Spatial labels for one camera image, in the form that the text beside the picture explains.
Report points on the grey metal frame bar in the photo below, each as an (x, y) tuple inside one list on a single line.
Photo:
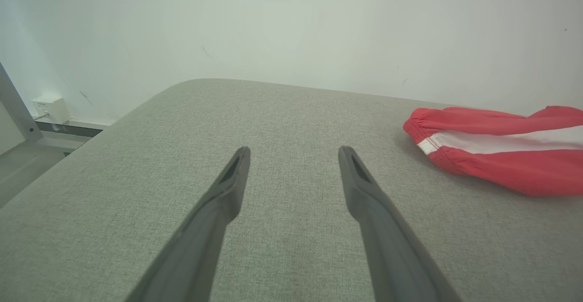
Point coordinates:
[(18, 110)]

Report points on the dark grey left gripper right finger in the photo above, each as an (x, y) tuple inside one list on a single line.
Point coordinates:
[(391, 247)]

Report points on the wall baseboard strip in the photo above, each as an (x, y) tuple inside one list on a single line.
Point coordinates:
[(73, 130)]

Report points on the white wall socket box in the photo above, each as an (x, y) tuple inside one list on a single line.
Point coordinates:
[(51, 108)]

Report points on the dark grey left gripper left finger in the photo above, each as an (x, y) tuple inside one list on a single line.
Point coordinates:
[(200, 243)]

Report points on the red and white shorts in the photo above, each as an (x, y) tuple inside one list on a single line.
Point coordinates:
[(501, 165)]

